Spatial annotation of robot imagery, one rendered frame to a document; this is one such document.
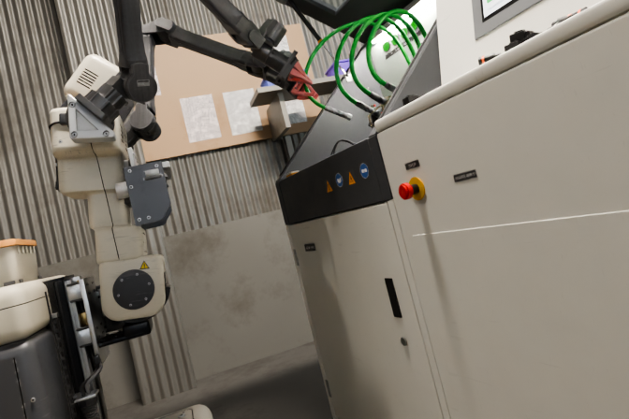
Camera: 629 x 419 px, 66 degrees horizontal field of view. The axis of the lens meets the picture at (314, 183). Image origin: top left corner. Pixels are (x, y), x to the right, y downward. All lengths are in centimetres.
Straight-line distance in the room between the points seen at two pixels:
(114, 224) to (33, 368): 40
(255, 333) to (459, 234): 240
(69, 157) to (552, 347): 121
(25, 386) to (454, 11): 132
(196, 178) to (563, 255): 265
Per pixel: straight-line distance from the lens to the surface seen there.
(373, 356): 146
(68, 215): 326
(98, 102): 130
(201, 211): 321
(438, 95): 98
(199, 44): 185
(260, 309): 325
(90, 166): 145
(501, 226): 92
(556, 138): 82
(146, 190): 137
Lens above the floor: 79
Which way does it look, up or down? 4 degrees up
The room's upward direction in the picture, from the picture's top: 14 degrees counter-clockwise
